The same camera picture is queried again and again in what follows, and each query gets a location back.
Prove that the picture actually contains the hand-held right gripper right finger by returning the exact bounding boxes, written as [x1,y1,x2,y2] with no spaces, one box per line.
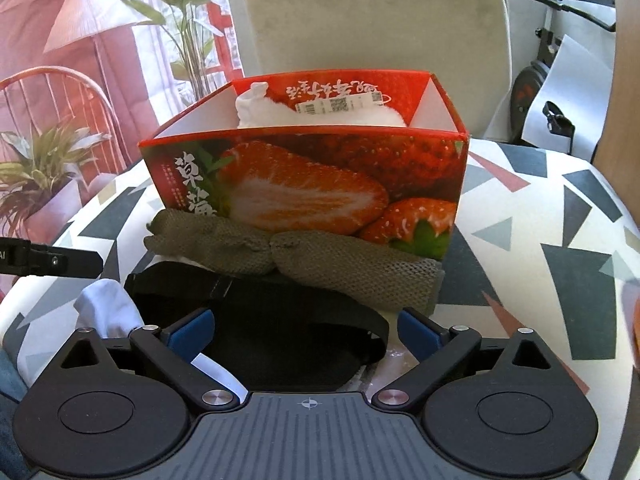
[372,307,567,413]

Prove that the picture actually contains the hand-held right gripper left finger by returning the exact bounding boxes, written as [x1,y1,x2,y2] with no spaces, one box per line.
[60,309,242,411]

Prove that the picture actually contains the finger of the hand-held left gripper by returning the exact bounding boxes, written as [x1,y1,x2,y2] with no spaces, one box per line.
[29,242,105,279]

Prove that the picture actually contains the smooth white cloth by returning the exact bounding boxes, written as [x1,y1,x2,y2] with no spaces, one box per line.
[74,280,248,403]

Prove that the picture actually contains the black cloth with strap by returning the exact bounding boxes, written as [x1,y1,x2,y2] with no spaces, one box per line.
[124,260,391,392]

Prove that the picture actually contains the grey-green knitted cloth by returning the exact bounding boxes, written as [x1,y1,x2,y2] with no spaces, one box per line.
[144,207,446,313]

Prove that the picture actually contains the red strawberry print box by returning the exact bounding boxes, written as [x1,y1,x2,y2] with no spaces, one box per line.
[138,71,471,262]

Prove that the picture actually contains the person's jeans leg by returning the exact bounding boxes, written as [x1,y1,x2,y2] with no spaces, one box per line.
[0,345,31,467]

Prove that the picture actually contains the black exercise bike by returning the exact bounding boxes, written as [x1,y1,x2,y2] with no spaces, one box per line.
[509,0,618,157]

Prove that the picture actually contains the white board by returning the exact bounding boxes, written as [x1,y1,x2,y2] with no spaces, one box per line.
[520,34,614,162]

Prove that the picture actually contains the brown wooden panel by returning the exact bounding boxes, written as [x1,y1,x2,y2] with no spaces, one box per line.
[591,0,640,221]

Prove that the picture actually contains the beige upholstered chair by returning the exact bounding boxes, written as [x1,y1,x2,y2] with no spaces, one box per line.
[242,0,512,141]

